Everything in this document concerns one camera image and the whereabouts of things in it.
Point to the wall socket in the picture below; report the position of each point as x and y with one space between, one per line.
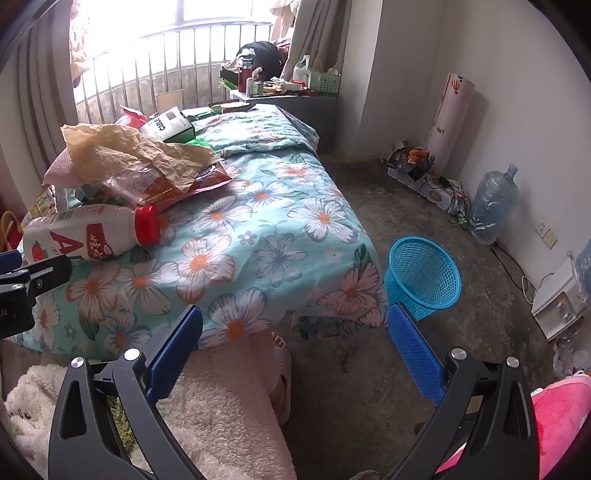
547 237

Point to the cardboard sheet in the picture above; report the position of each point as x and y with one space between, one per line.
168 102

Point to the grey cabinet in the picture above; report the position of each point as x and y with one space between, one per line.
304 120

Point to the hanging floral cloth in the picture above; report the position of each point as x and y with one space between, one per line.
79 41

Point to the floral blanket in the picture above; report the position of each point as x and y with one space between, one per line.
258 221

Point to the white yogurt bottle red cap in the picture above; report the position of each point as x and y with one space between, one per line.
92 233

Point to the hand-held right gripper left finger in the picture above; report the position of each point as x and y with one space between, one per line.
175 350

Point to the balloon print paper roll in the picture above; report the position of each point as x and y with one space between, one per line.
450 120

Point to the white fluffy cloth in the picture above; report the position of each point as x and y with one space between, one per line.
32 397

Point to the red thermos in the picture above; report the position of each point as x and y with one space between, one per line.
244 78

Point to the green chip bag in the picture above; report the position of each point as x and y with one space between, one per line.
199 144

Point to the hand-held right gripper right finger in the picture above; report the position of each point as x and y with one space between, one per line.
415 355

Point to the black backpack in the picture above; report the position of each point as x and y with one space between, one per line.
258 55

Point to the beige curtain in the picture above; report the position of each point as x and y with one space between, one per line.
314 23

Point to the metal railing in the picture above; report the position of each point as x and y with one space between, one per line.
138 78

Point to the white plastic jug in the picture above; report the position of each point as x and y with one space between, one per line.
301 71

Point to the red tote bag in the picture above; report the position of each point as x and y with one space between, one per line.
9 235

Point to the black white box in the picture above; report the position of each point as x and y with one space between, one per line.
166 123

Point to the red crinkled bag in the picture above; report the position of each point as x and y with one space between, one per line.
131 121

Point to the person's leg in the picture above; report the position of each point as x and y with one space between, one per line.
231 406

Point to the grey curtain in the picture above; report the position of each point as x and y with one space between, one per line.
32 115

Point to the white power strip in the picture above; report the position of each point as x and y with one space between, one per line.
431 194

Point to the yellow green packet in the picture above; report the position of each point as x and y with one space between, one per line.
41 203

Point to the blue mesh basket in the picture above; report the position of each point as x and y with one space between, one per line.
425 272

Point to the pink textured cloth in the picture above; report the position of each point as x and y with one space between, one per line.
60 168

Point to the orange red snack packet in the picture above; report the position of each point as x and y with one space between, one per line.
147 187

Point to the green plastic basket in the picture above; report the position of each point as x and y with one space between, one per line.
324 81

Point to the large clear water jug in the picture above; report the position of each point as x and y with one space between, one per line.
584 267
491 207

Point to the black snack bag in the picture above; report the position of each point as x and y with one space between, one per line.
408 161

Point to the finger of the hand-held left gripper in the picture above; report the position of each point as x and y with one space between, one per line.
51 272

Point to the crumpled brown paper bag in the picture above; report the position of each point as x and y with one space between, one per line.
120 147

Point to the pink plush cushion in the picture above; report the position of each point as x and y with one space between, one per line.
558 410

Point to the white water dispenser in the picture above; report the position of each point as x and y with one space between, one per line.
558 300

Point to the white plastic bag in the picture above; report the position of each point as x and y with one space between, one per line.
570 355

